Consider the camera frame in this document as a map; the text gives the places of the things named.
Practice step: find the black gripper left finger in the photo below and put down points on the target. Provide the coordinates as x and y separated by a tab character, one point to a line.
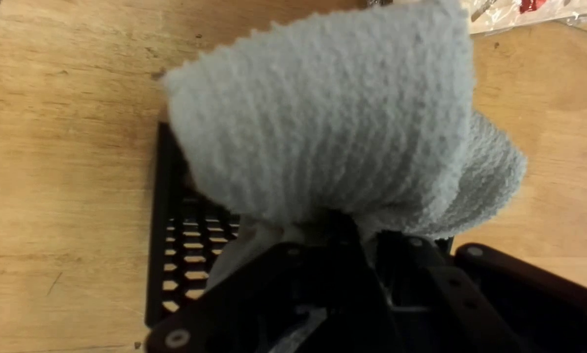
305	300

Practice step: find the black perforated box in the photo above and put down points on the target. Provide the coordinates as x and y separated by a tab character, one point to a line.
175	261

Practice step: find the wooden shape puzzle board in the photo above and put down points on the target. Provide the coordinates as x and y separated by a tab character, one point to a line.
541	12

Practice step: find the white terry towel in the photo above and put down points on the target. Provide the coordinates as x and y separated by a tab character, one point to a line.
338	124

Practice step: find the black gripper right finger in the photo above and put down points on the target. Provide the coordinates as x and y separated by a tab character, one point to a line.
501	306

